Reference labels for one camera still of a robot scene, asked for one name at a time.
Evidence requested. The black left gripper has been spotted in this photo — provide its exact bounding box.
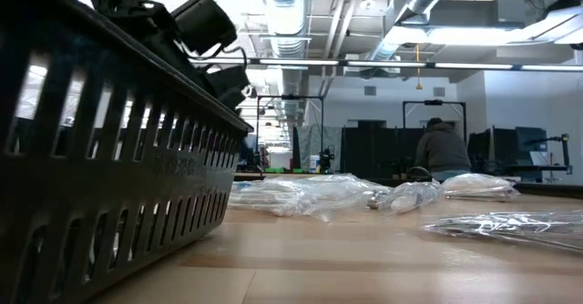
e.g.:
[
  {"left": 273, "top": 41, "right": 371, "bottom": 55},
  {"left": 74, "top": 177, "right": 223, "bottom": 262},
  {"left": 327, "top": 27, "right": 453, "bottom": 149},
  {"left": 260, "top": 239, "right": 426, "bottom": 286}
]
[{"left": 217, "top": 86, "right": 251, "bottom": 115}]

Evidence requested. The silver nail clipper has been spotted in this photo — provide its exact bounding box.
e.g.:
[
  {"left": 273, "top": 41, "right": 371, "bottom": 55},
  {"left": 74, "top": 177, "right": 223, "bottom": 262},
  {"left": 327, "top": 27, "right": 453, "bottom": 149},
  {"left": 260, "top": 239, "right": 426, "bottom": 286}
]
[
  {"left": 367, "top": 188, "right": 393, "bottom": 210},
  {"left": 421, "top": 209, "right": 583, "bottom": 255}
]

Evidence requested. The blue toothbrush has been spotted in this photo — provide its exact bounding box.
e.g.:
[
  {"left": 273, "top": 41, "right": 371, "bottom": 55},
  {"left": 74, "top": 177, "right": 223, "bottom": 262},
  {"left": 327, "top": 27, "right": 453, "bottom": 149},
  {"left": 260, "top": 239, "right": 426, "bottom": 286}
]
[{"left": 380, "top": 179, "right": 446, "bottom": 215}]

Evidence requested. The black slotted plastic basket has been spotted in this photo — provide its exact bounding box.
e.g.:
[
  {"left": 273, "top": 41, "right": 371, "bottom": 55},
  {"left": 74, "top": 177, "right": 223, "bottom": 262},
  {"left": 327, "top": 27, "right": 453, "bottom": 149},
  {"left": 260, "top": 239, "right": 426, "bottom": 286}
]
[{"left": 0, "top": 0, "right": 255, "bottom": 304}]

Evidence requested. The black partition panel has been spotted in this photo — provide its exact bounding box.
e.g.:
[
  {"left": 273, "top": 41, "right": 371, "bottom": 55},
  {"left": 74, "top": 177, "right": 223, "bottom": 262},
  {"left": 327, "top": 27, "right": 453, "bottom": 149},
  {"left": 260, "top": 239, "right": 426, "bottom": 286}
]
[{"left": 340, "top": 126, "right": 427, "bottom": 177}]

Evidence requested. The long ceiling light strip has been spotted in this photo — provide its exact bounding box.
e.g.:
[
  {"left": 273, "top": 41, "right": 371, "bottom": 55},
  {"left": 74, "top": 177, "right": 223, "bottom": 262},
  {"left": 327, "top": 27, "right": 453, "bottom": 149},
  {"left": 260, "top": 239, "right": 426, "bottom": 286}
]
[{"left": 190, "top": 56, "right": 583, "bottom": 72}]

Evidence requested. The person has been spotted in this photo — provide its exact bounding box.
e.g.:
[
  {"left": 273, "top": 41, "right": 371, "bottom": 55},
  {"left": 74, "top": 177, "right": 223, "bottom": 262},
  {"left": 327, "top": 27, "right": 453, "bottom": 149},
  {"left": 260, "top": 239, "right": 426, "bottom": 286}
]
[{"left": 413, "top": 116, "right": 474, "bottom": 183}]

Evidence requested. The background monitor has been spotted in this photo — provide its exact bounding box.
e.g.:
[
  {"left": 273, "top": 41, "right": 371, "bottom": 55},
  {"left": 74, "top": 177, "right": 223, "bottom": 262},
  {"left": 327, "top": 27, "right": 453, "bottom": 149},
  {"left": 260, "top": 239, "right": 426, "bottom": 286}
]
[{"left": 516, "top": 126, "right": 549, "bottom": 154}]

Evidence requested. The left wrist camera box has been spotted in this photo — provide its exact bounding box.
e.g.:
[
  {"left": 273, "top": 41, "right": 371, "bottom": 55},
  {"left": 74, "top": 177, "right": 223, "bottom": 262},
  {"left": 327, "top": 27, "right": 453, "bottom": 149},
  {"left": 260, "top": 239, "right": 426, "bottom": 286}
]
[{"left": 205, "top": 65, "right": 251, "bottom": 99}]

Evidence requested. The black background station frame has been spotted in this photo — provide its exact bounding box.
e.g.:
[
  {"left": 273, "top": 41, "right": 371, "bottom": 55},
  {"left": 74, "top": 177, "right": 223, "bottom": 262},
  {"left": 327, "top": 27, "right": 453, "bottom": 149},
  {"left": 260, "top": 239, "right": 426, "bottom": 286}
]
[
  {"left": 402, "top": 98, "right": 469, "bottom": 144},
  {"left": 256, "top": 94, "right": 325, "bottom": 171}
]

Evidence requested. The yellow hanging cord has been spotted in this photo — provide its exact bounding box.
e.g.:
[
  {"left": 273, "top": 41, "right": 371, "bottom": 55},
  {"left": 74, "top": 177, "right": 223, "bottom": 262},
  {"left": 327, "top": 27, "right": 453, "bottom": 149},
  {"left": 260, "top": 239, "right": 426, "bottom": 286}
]
[{"left": 413, "top": 43, "right": 424, "bottom": 91}]

